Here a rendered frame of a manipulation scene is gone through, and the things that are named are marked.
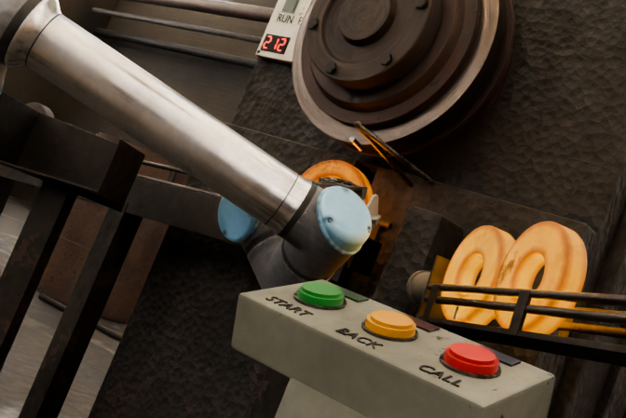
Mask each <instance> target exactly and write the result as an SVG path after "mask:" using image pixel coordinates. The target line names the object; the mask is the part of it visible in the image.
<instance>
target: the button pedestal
mask: <svg viewBox="0 0 626 418"><path fill-rule="evenodd" d="M304 283H306V282H304ZM304 283H298V284H292V285H287V286H281V287H276V288H271V289H265V290H255V291H249V292H243V293H241V294H240V295H239V296H238V306H237V312H236V318H235V324H234V330H233V336H232V343H231V344H232V347H233V348H234V349H236V350H238V351H239V352H241V353H243V354H245V355H247V356H249V357H251V358H253V359H255V360H257V361H259V362H261V363H263V364H265V365H266V366H267V367H269V368H271V369H273V370H275V371H278V372H280V373H282V374H284V375H285V376H287V377H289V378H290V381H289V382H288V385H287V387H286V390H285V392H284V395H283V397H282V400H281V402H280V404H279V408H278V410H277V413H276V415H275V418H547V415H548V410H549V407H550V402H551V394H552V390H553V387H554V382H555V376H554V375H553V374H552V373H550V372H547V371H544V370H542V369H539V368H537V367H535V366H532V365H530V364H527V363H525V362H522V361H521V363H520V364H517V365H515V366H512V367H510V366H508V365H505V364H503V363H501V362H499V364H498V369H497V372H496V373H493V374H475V373H470V372H466V371H461V370H459V369H456V368H454V367H452V366H451V365H449V364H448V363H447V362H445V360H444V358H443V357H444V352H445V348H446V347H448V346H450V345H451V344H457V343H464V344H475V345H480V344H478V343H475V342H473V341H471V340H469V339H467V338H464V337H462V336H459V335H457V334H454V333H452V332H451V331H448V330H444V329H442V328H440V329H439V330H436V331H432V332H427V331H424V330H421V329H419V328H416V329H415V335H414V336H413V337H410V338H393V337H387V336H384V335H381V334H378V333H375V332H373V331H371V330H369V329H368V328H367V327H366V326H365V322H366V318H367V316H368V315H369V314H372V312H373V311H378V310H386V311H392V312H397V313H400V314H405V313H403V312H401V311H399V310H396V309H394V308H391V307H389V306H386V305H384V304H382V303H379V302H376V301H374V300H371V299H369V301H365V302H360V303H357V302H354V301H352V300H349V299H348V298H346V297H345V298H344V302H343V304H342V305H339V306H320V305H314V304H311V303H307V302H304V301H302V300H301V299H299V298H298V297H297V291H298V287H299V286H301V285H303V284H304Z"/></svg>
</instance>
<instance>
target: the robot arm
mask: <svg viewBox="0 0 626 418"><path fill-rule="evenodd" d="M19 66H27V67H29V68H30V69H32V70H33V71H35V72H36V73H38V74H40V75H41V76H43V77H44V78H46V79H47V80H48V81H49V82H51V83H52V84H54V85H55V86H57V87H58V88H60V89H62V90H63V91H65V92H66V93H68V94H69V95H71V96H72V97H74V98H75V99H77V100H78V101H80V102H82V103H83V104H85V105H86V106H87V107H88V108H90V109H91V110H93V111H94V112H96V113H97V114H99V115H101V116H102V117H104V118H105V119H107V120H108V121H110V122H111V123H113V124H114V125H116V126H117V127H119V128H121V129H122V130H124V131H125V132H127V133H128V134H129V135H130V136H132V137H133V138H135V139H136V140H138V141H139V142H141V143H143V144H144V145H146V146H147V147H149V148H150V149H152V150H153V151H155V152H156V153H158V154H159V155H161V156H163V157H164V158H166V159H167V160H169V161H170V162H171V163H172V164H174V165H175V166H177V167H178V168H180V169H182V170H183V171H185V172H186V173H188V174H189V175H191V176H192V177H194V178H195V179H197V180H198V181H200V182H202V183H203V184H205V185H206V186H208V187H209V188H211V189H212V190H213V191H214V192H216V193H217V194H219V195H220V196H222V199H221V201H220V204H219V208H218V223H219V226H220V229H221V231H222V233H223V235H224V236H225V237H226V238H227V239H229V240H231V241H233V242H236V243H239V242H240V243H241V245H242V247H243V249H244V251H245V253H246V255H247V258H248V260H249V262H250V264H251V267H252V270H253V272H254V273H255V276H256V278H257V280H258V282H259V284H260V287H261V289H262V290H265V289H271V288H276V287H281V286H287V285H292V284H298V283H304V282H309V281H315V280H321V279H323V280H326V281H328V280H329V279H330V278H331V277H332V276H333V274H334V272H336V271H337V270H338V269H339V268H340V267H341V266H342V265H343V264H344V263H345V262H346V261H347V260H348V259H349V258H350V257H351V256H352V255H353V254H355V253H357V252H358V251H359V250H360V249H361V246H362V244H363V243H364V242H365V241H366V240H367V238H368V237H369V235H370V234H371V230H372V229H373V228H374V227H375V226H376V225H378V223H379V222H380V219H381V215H378V200H379V198H378V195H372V197H371V199H370V201H369V203H368V204H367V205H365V203H364V199H365V198H366V194H367V189H368V187H367V186H359V185H356V184H355V183H353V182H351V181H347V180H344V179H339V178H330V177H323V178H321V177H319V181H318V182H316V181H313V180H310V179H305V178H303V177H302V176H300V175H299V174H297V173H296V172H294V171H293V170H291V169H290V168H288V167H287V166H285V165H284V164H282V163H281V162H279V161H278V160H277V159H276V158H274V157H273V156H271V155H269V154H268V153H266V152H265V151H263V150H262V149H260V148H259V147H258V146H256V145H255V144H253V143H252V142H250V141H248V140H247V139H245V138H244V137H242V136H241V135H239V134H238V133H236V131H234V130H233V129H231V128H230V127H228V126H227V125H225V124H224V123H222V122H221V121H219V120H218V119H216V118H215V117H213V116H212V115H210V114H208V113H207V112H205V111H204V110H202V109H201V108H200V107H198V106H197V105H195V104H194V103H192V102H191V101H190V100H188V99H187V98H185V97H184V96H182V95H181V94H179V93H178V92H176V91H175V90H173V89H172V88H170V87H169V86H167V85H166V84H164V83H163V82H161V81H160V80H158V79H157V78H155V77H154V76H152V75H151V74H149V73H147V72H146V71H145V70H144V69H142V68H141V67H140V66H138V65H137V64H135V63H134V62H132V61H130V60H129V59H127V58H126V57H124V56H123V55H121V54H120V53H118V52H117V51H115V50H114V49H112V48H111V47H109V46H108V45H106V44H105V43H104V42H103V41H101V40H100V39H98V38H97V37H95V36H94V35H92V34H90V33H89V32H87V31H86V30H84V29H83V28H82V27H80V26H79V25H77V24H76V23H74V22H73V21H71V20H69V19H68V18H66V17H65V16H63V15H62V13H61V10H60V5H59V0H0V94H1V92H2V89H3V85H4V79H5V76H6V73H7V68H13V67H19Z"/></svg>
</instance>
